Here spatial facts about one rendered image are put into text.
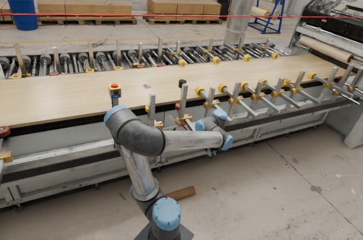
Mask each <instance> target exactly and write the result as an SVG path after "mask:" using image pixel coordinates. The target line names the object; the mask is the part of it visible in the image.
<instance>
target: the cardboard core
mask: <svg viewBox="0 0 363 240"><path fill-rule="evenodd" d="M194 194H196V190H195V188H194V186H190V187H187V188H184V189H181V190H177V191H174V192H171V193H169V194H165V196H166V197H168V198H172V199H174V200H175V201H176V200H178V199H181V198H184V197H187V196H191V195H194Z"/></svg>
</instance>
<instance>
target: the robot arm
mask: <svg viewBox="0 0 363 240"><path fill-rule="evenodd" d="M226 120H227V113H226V112H225V111H223V110H220V109H216V110H214V111H213V114H212V115H210V116H207V117H205V118H203V119H200V120H198V121H196V123H195V126H194V127H195V131H163V130H162V129H161V128H159V127H153V126H149V125H147V124H144V123H143V122H142V121H141V120H140V119H139V118H138V117H137V116H136V115H135V114H134V113H133V112H132V111H131V109H130V108H128V107H126V106H124V105H117V106H114V107H113V108H111V109H110V110H109V111H108V112H107V113H106V115H105V116H104V123H105V126H106V127H107V128H108V129H109V130H110V132H111V135H112V137H113V140H114V142H115V143H116V145H117V148H118V150H119V152H120V155H121V157H122V159H123V162H124V164H125V167H126V169H127V171H128V174H129V176H130V178H131V181H132V186H131V189H130V193H131V196H132V198H133V199H134V200H135V202H136V203H137V204H138V206H139V207H140V209H141V210H142V212H143V213H144V215H145V216H146V218H147V219H148V221H149V222H150V223H151V225H152V226H151V227H150V229H149V232H148V235H147V240H180V239H181V234H180V230H179V226H180V221H181V217H182V214H181V208H180V206H179V204H178V203H177V202H176V201H175V200H174V199H172V198H168V197H166V196H165V194H164V193H163V192H162V191H161V189H160V187H159V183H158V181H157V179H156V178H154V177H153V175H152V172H151V168H150V165H149V161H148V158H147V157H157V156H160V155H161V154H162V153H163V152H167V151H179V150H192V149H204V148H205V151H206V153H207V155H208V156H212V155H211V154H212V153H213V154H214V155H216V151H219V150H224V151H226V150H227V149H228V148H229V147H230V146H231V145H232V143H233V137H232V136H231V135H229V134H228V133H227V132H226V131H224V127H225V124H226Z"/></svg>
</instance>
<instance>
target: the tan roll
mask: <svg viewBox="0 0 363 240"><path fill-rule="evenodd" d="M297 38H298V39H300V43H301V44H304V45H306V46H309V47H311V48H313V49H316V50H318V51H320V52H323V53H325V54H327V55H330V56H332V57H334V58H337V59H339V60H341V61H343V62H346V63H349V62H351V61H353V62H355V63H358V64H360V65H363V62H361V61H358V60H356V59H354V58H352V55H353V54H351V53H349V52H345V51H343V50H340V49H338V48H335V47H333V46H330V45H328V44H325V43H323V42H320V41H318V40H315V39H312V38H310V37H307V36H302V37H299V36H297Z"/></svg>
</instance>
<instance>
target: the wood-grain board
mask: <svg viewBox="0 0 363 240"><path fill-rule="evenodd" d="M333 68H334V67H333V66H331V65H328V64H326V63H324V62H322V61H320V60H318V59H316V58H313V57H311V56H309V55H296V56H284V57H278V58H277V59H274V58H272V57H271V58H258V59H251V60H250V61H248V62H247V61H245V60H238V61H226V62H219V64H214V63H200V64H187V65H186V66H185V67H183V68H182V67H181V66H180V65H174V66H161V67H154V68H142V69H129V70H116V71H103V72H91V73H83V74H70V75H58V76H45V77H33V78H20V79H7V80H0V126H4V125H5V126H8V127H9V129H12V128H19V127H23V126H29V125H36V124H43V123H50V122H57V121H64V120H68V119H75V118H82V117H89V116H96V115H103V114H106V113H107V112H108V111H109V110H110V109H111V108H112V100H111V98H110V95H109V87H108V84H114V83H115V84H117V83H119V85H120V87H121V91H122V97H121V98H118V101H119V105H124V106H126V107H128V108H130V109H131V110H134V109H141V108H145V106H146V105H147V104H149V102H150V93H154V94H155V95H156V106H160V105H167V104H173V103H180V97H181V88H179V87H178V83H179V80H180V79H184V80H186V81H187V82H186V84H187V85H188V91H187V99H186V101H194V100H199V99H204V97H203V96H198V95H197V94H196V92H195V88H196V87H197V86H202V87H203V88H204V89H205V92H206V94H207V95H209V89H210V87H214V88H215V93H214V97H219V96H226V95H228V94H227V93H225V92H221V91H220V90H218V85H219V84H220V83H224V84H226V85H227V87H228V89H229V90H230V91H231V92H232V93H233V91H234V86H235V83H236V82H237V81H240V82H241V81H242V80H245V81H246V82H247V83H248V85H249V86H250V87H251V88H252V89H254V90H256V87H257V84H258V80H260V79H261V78H264V79H266V80H267V82H268V83H269V84H271V85H272V86H273V87H275V88H276V86H277V83H278V80H279V78H280V77H283V78H284V79H287V78H288V80H291V81H290V82H292V84H293V85H295V82H296V80H297V78H298V75H299V72H300V71H301V70H304V71H305V75H304V77H303V79H302V81H301V84H304V83H310V82H317V81H318V80H317V79H315V78H314V79H310V78H308V77H307V75H308V73H309V72H311V71H312V72H314V73H316V74H317V76H319V77H320V78H322V79H324V80H326V78H329V76H330V74H331V72H332V70H333ZM144 84H147V85H150V86H151V88H148V89H145V88H144V87H143V85H144Z"/></svg>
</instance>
